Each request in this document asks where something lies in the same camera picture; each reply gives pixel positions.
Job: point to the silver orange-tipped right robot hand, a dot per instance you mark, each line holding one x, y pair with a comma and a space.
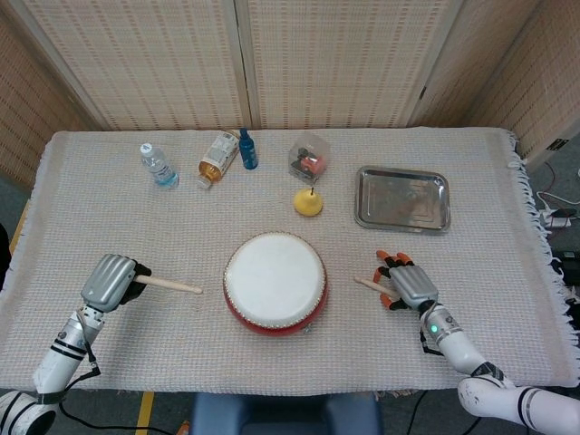
414, 285

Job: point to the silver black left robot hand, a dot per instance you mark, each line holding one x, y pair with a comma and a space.
106, 283

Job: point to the wooden drumstick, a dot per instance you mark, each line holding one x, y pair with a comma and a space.
172, 284
367, 283

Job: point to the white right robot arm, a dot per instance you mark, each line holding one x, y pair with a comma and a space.
453, 344

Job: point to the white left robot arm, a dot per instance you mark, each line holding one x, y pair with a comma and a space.
59, 358

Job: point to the red drum white skin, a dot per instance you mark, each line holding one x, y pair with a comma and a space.
272, 281

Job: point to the beige woven tablecloth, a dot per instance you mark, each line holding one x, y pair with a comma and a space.
136, 217

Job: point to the rectangular metal tray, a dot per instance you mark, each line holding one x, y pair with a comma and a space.
401, 199

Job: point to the clear water bottle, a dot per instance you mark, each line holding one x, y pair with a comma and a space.
158, 167

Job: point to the yellow pear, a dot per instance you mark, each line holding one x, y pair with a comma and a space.
306, 204

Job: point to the black box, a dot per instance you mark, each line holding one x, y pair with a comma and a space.
568, 265

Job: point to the white power strip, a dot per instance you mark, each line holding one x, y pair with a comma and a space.
559, 222

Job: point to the red toy car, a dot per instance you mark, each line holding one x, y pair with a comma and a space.
312, 163

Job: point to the amber tea bottle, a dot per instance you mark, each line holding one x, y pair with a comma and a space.
217, 156

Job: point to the clear plastic box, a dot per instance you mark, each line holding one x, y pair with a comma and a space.
312, 145

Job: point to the small blue bottle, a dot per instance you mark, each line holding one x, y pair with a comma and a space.
248, 154

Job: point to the bamboo folding screen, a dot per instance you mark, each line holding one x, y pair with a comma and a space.
158, 68

